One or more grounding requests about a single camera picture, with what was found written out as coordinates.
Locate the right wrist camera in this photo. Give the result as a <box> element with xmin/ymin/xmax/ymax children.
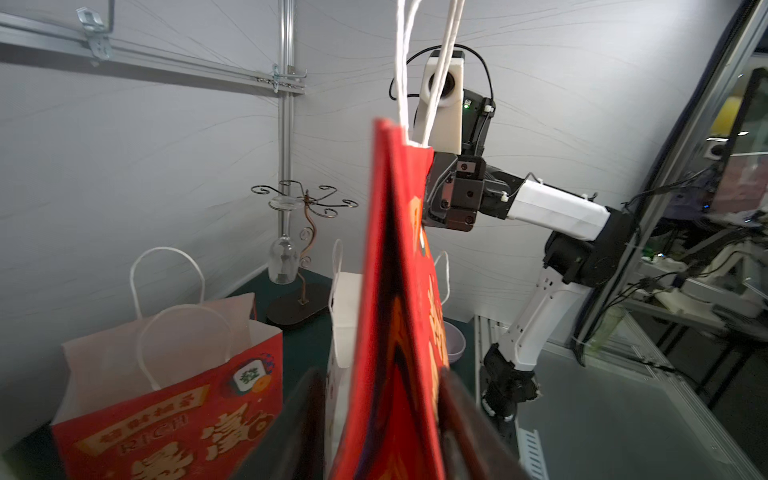
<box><xmin>409</xmin><ymin>50</ymin><xmax>465</xmax><ymax>154</ymax></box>

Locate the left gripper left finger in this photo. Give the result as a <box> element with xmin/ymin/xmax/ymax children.
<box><xmin>231</xmin><ymin>368</ymin><xmax>326</xmax><ymax>479</ymax></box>

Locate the horizontal aluminium rail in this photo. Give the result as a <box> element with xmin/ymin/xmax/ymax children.
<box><xmin>1</xmin><ymin>13</ymin><xmax>283</xmax><ymax>96</ymax></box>

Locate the pink bowl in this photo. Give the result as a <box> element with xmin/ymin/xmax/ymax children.
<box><xmin>444</xmin><ymin>321</ymin><xmax>467</xmax><ymax>364</ymax></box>

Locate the red paper bag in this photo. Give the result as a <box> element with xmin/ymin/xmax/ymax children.
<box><xmin>50</xmin><ymin>245</ymin><xmax>286</xmax><ymax>480</ymax></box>
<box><xmin>329</xmin><ymin>0</ymin><xmax>467</xmax><ymax>480</ymax></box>

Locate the white vent grille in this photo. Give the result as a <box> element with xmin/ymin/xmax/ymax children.
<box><xmin>517</xmin><ymin>428</ymin><xmax>549</xmax><ymax>480</ymax></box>

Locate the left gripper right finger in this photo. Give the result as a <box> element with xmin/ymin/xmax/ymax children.
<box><xmin>439</xmin><ymin>368</ymin><xmax>529</xmax><ymax>480</ymax></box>

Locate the metal hook clamp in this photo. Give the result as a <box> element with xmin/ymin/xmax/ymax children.
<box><xmin>254</xmin><ymin>64</ymin><xmax>307</xmax><ymax>95</ymax></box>
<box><xmin>76</xmin><ymin>0</ymin><xmax>116</xmax><ymax>61</ymax></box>

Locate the scrolled metal glass rack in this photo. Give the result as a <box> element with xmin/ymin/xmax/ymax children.
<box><xmin>251</xmin><ymin>180</ymin><xmax>358</xmax><ymax>329</ymax></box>

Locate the rightmost metal hook clamp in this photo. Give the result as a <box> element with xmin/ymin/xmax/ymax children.
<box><xmin>254</xmin><ymin>64</ymin><xmax>307</xmax><ymax>95</ymax></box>

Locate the white paper bag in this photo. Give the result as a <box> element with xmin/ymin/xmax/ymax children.
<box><xmin>323</xmin><ymin>238</ymin><xmax>451</xmax><ymax>475</ymax></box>

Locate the wine glass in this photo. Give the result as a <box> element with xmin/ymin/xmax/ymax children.
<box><xmin>268</xmin><ymin>196</ymin><xmax>299</xmax><ymax>285</ymax></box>

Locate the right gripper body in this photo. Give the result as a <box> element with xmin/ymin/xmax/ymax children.
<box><xmin>422</xmin><ymin>90</ymin><xmax>510</xmax><ymax>232</ymax></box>

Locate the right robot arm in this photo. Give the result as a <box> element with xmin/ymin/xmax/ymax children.
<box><xmin>422</xmin><ymin>90</ymin><xmax>634</xmax><ymax>422</ymax></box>

